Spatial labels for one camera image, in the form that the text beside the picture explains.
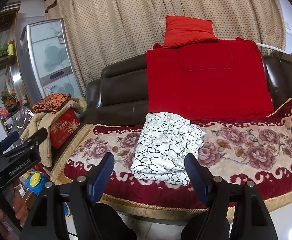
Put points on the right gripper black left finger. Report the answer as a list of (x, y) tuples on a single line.
[(46, 219)]

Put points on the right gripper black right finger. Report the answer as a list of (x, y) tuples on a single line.
[(234, 211)]

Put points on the white crackle-pattern garment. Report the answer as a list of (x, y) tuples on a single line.
[(164, 141)]

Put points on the person's left hand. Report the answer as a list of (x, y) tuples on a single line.
[(20, 209)]

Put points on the blue yellow toy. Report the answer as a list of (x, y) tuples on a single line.
[(34, 180)]

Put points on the beige coat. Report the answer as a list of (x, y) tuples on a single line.
[(46, 120)]

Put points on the flower pot arrangement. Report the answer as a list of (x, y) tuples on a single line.
[(9, 100)]

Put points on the red gift box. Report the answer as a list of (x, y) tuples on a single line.
[(63, 128)]

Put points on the orange black patterned cloth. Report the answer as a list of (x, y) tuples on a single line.
[(52, 103)]

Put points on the floral plush sofa cover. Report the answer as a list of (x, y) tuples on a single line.
[(258, 150)]

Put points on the wooden display shelf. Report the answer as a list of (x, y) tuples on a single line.
[(9, 68)]

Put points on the silver glass-door refrigerator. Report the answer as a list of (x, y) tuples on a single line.
[(46, 64)]

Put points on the dark brown leather sofa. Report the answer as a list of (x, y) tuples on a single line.
[(120, 96)]

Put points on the red blanket on sofa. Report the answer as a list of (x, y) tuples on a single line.
[(223, 79)]

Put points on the beige dotted curtain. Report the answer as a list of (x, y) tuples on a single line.
[(103, 32)]

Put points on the small red pillow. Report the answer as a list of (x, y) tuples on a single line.
[(182, 30)]

